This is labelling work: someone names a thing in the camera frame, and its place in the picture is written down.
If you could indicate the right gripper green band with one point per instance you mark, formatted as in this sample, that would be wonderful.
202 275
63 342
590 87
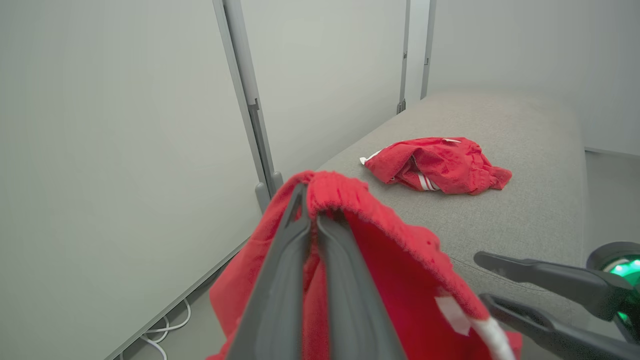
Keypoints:
627 265

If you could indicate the thin grey partition post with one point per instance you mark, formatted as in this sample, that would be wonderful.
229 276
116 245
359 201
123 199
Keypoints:
428 50
403 60

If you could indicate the grey upholstered bench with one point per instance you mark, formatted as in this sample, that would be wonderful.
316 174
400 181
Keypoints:
525 210

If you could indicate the white partition panel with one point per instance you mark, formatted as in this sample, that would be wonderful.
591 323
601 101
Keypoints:
330 75
540 45
100 150

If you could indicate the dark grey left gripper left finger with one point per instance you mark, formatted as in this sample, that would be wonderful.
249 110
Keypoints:
275 300

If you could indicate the wide grey partition post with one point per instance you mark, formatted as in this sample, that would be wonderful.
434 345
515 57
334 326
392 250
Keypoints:
250 100

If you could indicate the red garment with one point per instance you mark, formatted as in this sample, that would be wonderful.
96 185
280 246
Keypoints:
450 165
395 280

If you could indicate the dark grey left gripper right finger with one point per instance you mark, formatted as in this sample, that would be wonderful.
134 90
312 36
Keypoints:
355 310

